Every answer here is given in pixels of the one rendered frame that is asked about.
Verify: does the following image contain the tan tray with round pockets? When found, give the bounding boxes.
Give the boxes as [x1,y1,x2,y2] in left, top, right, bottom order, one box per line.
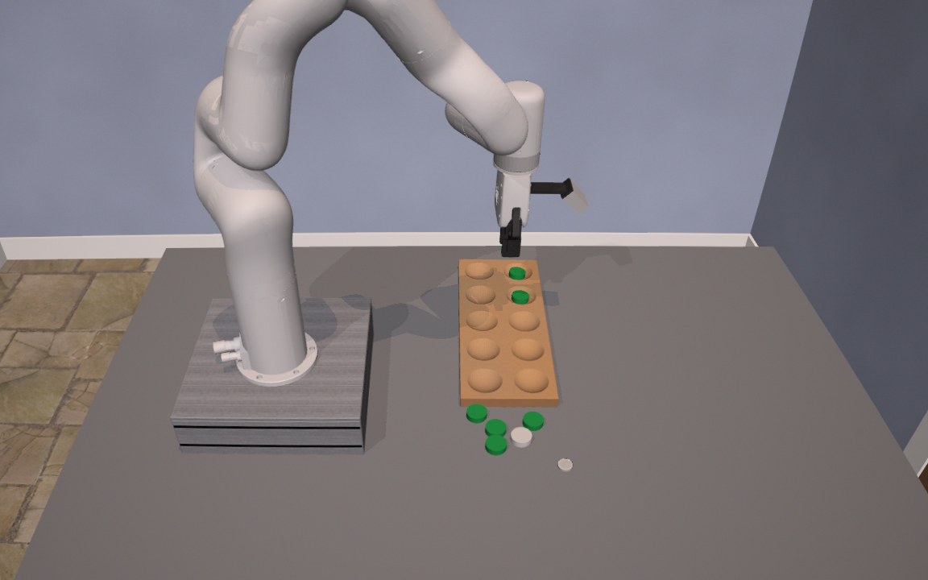
[458,259,559,407]

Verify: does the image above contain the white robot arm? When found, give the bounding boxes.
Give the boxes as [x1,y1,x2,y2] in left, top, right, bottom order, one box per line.
[193,0,545,387]

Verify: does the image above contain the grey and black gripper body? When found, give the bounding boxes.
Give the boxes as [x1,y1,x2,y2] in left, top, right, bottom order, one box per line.
[493,160,539,228]

